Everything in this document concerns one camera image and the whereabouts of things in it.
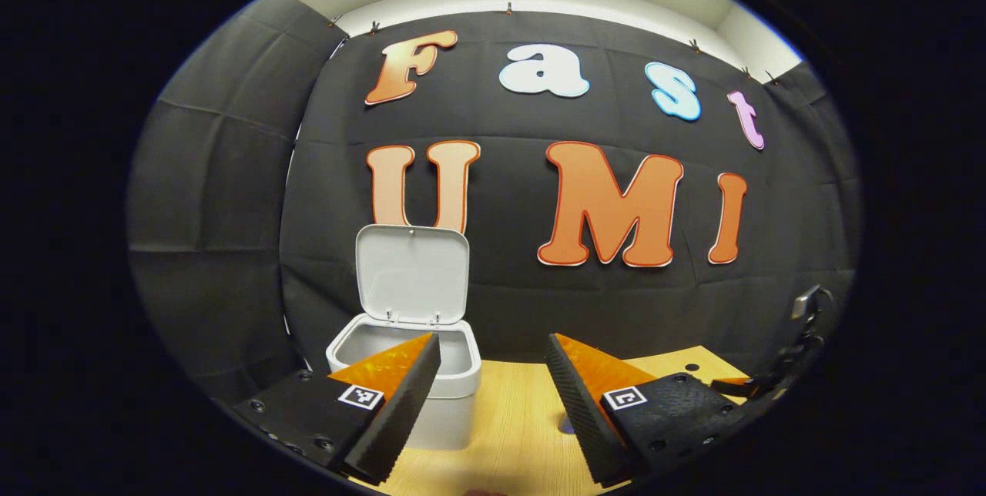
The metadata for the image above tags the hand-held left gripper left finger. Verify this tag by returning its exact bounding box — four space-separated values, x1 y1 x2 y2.
230 332 443 484

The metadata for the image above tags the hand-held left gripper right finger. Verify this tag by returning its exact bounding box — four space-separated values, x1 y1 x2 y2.
545 332 754 489

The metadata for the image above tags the white desktop garbage bin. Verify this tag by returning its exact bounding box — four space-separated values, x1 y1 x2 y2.
325 223 483 452

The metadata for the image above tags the black backdrop cloth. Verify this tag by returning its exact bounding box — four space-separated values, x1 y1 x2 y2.
127 0 862 404

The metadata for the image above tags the row of small cloth clips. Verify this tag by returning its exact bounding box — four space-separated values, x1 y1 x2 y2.
327 2 779 87

